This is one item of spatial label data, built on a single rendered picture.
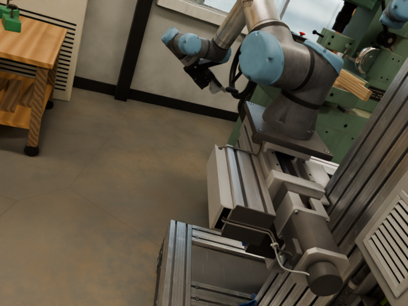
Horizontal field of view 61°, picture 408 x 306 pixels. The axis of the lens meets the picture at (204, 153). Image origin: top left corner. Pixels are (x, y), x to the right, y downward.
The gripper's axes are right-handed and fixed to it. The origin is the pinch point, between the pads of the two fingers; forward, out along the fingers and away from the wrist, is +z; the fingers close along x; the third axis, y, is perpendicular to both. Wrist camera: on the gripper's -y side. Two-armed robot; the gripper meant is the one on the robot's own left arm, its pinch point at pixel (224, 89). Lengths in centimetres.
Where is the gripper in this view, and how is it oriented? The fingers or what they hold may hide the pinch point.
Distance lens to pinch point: 156.2
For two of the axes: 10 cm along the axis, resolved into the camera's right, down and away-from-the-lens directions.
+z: 6.3, 5.7, 5.3
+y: -7.5, 6.3, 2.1
